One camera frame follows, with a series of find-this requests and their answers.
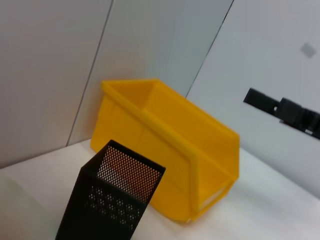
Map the black mesh pen holder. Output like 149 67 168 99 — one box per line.
55 139 167 240

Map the yellow plastic bin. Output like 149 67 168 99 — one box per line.
89 78 241 223

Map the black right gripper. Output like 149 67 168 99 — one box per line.
243 87 320 140

